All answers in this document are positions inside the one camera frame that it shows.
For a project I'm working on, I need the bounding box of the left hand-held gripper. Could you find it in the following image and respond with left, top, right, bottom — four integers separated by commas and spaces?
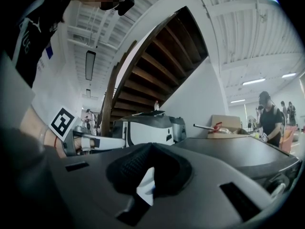
48, 107, 126, 157

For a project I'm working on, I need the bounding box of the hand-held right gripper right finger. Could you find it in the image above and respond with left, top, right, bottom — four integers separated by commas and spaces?
137, 142, 275, 229

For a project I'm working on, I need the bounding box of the person's left forearm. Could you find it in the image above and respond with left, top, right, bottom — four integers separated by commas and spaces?
20, 105, 64, 158

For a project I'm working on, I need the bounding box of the dark wooden staircase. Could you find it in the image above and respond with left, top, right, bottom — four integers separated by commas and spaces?
102, 5, 210, 138

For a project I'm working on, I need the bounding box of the person's black printed shirt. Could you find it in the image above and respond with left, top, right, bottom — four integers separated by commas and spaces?
4, 0, 72, 88

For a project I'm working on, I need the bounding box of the pink chair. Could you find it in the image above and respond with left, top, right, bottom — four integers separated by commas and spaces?
279, 125, 296, 154

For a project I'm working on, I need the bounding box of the cardboard box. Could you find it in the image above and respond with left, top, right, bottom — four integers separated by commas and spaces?
206, 114, 251, 139

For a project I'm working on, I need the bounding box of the blue wall sign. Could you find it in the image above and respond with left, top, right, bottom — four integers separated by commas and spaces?
45, 43, 54, 60

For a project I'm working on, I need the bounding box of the black head-worn camera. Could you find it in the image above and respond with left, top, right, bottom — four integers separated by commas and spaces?
117, 0, 135, 17

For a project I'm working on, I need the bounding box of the silver metal box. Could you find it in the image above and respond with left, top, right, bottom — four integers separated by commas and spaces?
169, 116, 187, 143

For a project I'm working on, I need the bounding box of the pale bangle bracelet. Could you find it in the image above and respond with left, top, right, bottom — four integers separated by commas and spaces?
38, 125, 50, 148

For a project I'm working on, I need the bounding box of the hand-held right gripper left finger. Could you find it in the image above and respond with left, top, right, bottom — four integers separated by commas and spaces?
45, 142, 153, 229

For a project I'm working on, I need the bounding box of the white and black appliance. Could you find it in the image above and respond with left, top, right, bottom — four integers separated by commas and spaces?
112, 110, 175, 149

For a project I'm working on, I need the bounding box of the red handled tool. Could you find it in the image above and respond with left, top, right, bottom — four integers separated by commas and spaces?
193, 121, 224, 132

